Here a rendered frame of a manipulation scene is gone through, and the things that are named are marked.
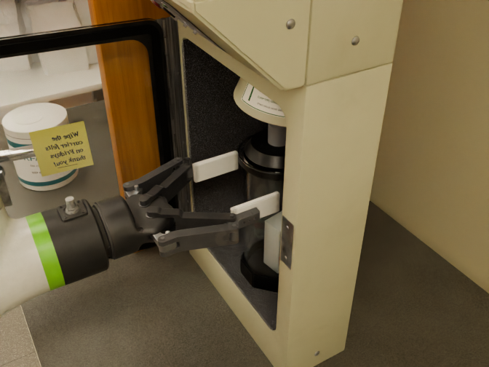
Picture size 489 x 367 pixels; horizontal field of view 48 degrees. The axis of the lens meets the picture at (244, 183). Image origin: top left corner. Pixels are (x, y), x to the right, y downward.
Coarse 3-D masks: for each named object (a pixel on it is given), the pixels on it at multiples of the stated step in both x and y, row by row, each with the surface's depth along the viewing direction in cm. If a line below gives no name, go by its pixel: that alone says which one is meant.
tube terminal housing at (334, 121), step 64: (320, 0) 48; (384, 0) 51; (320, 64) 51; (384, 64) 56; (320, 128) 56; (320, 192) 61; (192, 256) 101; (320, 256) 68; (256, 320) 82; (320, 320) 76
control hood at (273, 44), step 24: (168, 0) 48; (192, 0) 42; (216, 0) 42; (240, 0) 43; (264, 0) 45; (288, 0) 46; (216, 24) 43; (240, 24) 45; (264, 24) 46; (288, 24) 47; (240, 48) 46; (264, 48) 47; (288, 48) 48; (264, 72) 49; (288, 72) 50
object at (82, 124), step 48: (96, 48) 73; (144, 48) 75; (0, 96) 71; (48, 96) 74; (96, 96) 76; (144, 96) 79; (0, 144) 75; (48, 144) 77; (96, 144) 80; (144, 144) 84; (48, 192) 82; (96, 192) 85
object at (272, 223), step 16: (240, 144) 75; (256, 176) 71; (256, 192) 74; (272, 192) 73; (256, 224) 77; (272, 224) 76; (256, 240) 79; (272, 240) 78; (256, 256) 81; (272, 256) 80; (256, 272) 83; (272, 272) 81
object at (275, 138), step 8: (272, 128) 71; (280, 128) 71; (256, 136) 74; (264, 136) 74; (272, 136) 72; (280, 136) 71; (248, 144) 74; (256, 144) 73; (264, 144) 73; (272, 144) 72; (280, 144) 72; (248, 152) 73; (256, 152) 72; (264, 152) 71; (272, 152) 71; (280, 152) 71; (256, 160) 71; (264, 160) 71; (272, 160) 71; (280, 160) 70; (280, 168) 71
